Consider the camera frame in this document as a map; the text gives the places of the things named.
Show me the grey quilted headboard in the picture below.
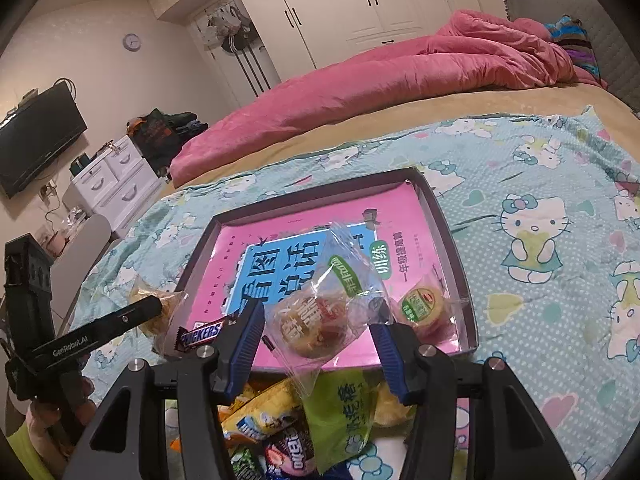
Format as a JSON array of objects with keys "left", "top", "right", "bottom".
[{"left": 501, "top": 0, "right": 640, "bottom": 111}]

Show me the white wardrobe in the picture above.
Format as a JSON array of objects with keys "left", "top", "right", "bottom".
[{"left": 145, "top": 0, "right": 481, "bottom": 98}]

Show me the bed with tan sheet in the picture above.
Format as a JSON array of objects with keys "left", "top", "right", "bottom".
[{"left": 165, "top": 75, "right": 640, "bottom": 196}]

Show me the blue pink cookie packet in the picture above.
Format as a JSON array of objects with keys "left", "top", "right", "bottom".
[{"left": 262, "top": 422, "right": 318, "bottom": 478}]

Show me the yellow wrapped cake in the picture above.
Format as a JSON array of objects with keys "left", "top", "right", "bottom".
[{"left": 372, "top": 382, "right": 418, "bottom": 428}]

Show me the pink duvet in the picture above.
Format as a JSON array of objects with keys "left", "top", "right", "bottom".
[{"left": 170, "top": 10, "right": 608, "bottom": 186}]

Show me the white drawer chest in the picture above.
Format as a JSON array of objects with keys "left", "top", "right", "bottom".
[{"left": 62, "top": 135, "right": 163, "bottom": 241}]

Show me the striped colourful cloth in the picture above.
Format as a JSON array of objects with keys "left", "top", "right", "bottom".
[{"left": 545, "top": 15, "right": 601, "bottom": 78}]

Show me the person's left forearm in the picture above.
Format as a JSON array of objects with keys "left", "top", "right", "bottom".
[{"left": 7, "top": 422, "right": 56, "bottom": 480}]

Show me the hanging light bag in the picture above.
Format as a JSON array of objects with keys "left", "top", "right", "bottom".
[{"left": 206, "top": 6, "right": 242, "bottom": 36}]

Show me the yellow snack packet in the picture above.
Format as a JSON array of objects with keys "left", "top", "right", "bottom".
[{"left": 220, "top": 377, "right": 303, "bottom": 443}]

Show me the pile of dark clothes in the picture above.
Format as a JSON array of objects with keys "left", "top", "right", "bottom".
[{"left": 125, "top": 107, "right": 208, "bottom": 176}]

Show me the hanging dark hat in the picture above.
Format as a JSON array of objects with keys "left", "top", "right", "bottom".
[{"left": 220, "top": 30, "right": 257, "bottom": 56}]

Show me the printed cartoon cat blanket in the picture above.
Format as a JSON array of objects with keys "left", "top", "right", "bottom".
[{"left": 75, "top": 105, "right": 640, "bottom": 480}]

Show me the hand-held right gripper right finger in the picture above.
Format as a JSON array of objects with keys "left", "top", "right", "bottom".
[{"left": 369, "top": 322, "right": 578, "bottom": 480}]

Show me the yellow pastry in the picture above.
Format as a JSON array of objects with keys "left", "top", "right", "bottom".
[{"left": 127, "top": 280, "right": 188, "bottom": 356}]

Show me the pink book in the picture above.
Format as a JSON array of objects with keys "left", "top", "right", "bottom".
[{"left": 192, "top": 182, "right": 461, "bottom": 361}]

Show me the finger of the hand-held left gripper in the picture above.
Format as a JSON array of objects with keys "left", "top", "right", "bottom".
[{"left": 92, "top": 296, "right": 164, "bottom": 346}]

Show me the green-label wrapped pastry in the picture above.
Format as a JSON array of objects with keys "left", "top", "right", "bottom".
[{"left": 390, "top": 270, "right": 473, "bottom": 343}]

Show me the dark green snack packet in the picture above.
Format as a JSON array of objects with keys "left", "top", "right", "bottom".
[{"left": 227, "top": 447, "right": 263, "bottom": 480}]

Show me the black television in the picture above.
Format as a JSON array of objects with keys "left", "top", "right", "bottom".
[{"left": 0, "top": 82, "right": 88, "bottom": 200}]

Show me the clear-wrapped round pastry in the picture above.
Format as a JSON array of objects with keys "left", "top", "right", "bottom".
[{"left": 262, "top": 220, "right": 391, "bottom": 391}]

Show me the grey chair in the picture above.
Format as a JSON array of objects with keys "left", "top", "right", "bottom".
[{"left": 47, "top": 214, "right": 113, "bottom": 321}]

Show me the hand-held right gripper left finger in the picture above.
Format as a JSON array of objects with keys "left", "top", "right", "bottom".
[{"left": 62, "top": 302, "right": 266, "bottom": 480}]

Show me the brown chocolate bar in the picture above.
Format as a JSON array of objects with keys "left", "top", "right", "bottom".
[{"left": 175, "top": 310, "right": 243, "bottom": 356}]

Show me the dark grey shallow tray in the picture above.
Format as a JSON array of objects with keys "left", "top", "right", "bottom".
[{"left": 164, "top": 165, "right": 479, "bottom": 376}]

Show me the person's left hand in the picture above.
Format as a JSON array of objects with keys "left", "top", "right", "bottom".
[{"left": 25, "top": 375, "right": 97, "bottom": 461}]

